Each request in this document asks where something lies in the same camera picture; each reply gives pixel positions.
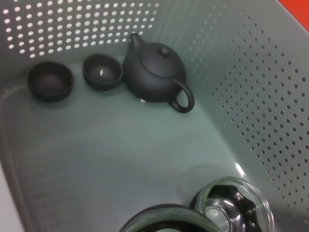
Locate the glass teacup with black holder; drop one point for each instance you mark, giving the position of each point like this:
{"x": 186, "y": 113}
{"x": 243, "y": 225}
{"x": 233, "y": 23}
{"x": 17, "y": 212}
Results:
{"x": 217, "y": 212}
{"x": 164, "y": 222}

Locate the grey perforated storage basket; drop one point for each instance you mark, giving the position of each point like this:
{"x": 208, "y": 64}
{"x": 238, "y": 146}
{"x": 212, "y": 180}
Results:
{"x": 120, "y": 145}

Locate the black clay teapot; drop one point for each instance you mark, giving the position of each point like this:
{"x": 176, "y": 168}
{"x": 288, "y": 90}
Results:
{"x": 154, "y": 72}

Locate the small black clay cup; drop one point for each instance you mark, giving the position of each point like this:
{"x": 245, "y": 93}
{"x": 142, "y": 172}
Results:
{"x": 49, "y": 84}
{"x": 102, "y": 79}

